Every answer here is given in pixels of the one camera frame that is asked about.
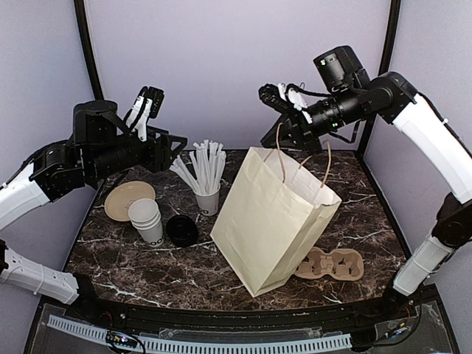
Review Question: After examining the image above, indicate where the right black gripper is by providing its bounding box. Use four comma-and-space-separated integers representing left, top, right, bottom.
261, 84, 366, 156

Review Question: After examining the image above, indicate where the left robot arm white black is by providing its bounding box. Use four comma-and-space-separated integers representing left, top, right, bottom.
1, 129, 187, 322

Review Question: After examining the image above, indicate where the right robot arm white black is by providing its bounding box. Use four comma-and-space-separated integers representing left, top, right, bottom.
258, 72, 471, 320

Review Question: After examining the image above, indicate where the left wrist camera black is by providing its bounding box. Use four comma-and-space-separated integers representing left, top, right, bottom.
73, 100, 118, 148

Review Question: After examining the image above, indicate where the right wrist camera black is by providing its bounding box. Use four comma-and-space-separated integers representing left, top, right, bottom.
313, 45, 370, 94

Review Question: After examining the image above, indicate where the stack of white paper cups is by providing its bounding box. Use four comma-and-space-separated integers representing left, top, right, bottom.
128, 198, 164, 248

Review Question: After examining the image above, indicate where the right black frame post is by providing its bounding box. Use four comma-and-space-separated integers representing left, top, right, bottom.
357, 0, 403, 152

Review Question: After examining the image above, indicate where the stack of black lids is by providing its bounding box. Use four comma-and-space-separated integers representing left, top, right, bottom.
166, 215, 199, 248

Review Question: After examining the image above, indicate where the white cup holding straws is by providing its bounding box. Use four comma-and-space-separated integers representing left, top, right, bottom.
194, 184, 221, 216

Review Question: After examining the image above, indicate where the brown paper bag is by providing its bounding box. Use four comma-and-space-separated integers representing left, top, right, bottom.
210, 142, 341, 297

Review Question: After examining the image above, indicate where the left black frame post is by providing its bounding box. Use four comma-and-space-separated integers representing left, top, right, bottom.
73, 0, 104, 100

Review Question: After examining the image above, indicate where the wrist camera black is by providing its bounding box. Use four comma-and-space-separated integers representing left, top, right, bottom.
73, 100, 118, 148
313, 45, 370, 94

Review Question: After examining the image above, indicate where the cardboard two-cup carrier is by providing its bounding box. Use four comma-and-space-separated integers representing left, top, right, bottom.
294, 247, 364, 282

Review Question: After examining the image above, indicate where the beige paper plate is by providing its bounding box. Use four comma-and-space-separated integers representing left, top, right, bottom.
104, 181, 156, 222

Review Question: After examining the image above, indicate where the black frame post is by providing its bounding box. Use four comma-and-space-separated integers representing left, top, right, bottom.
73, 0, 104, 100
357, 0, 403, 152

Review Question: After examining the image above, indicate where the bundle of wrapped white straws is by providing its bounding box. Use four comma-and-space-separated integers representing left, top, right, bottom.
170, 139, 226, 196

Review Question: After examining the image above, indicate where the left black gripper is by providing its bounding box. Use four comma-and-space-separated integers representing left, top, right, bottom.
87, 124, 187, 181

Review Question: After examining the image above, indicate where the black front rail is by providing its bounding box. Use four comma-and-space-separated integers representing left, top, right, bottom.
86, 299, 386, 330

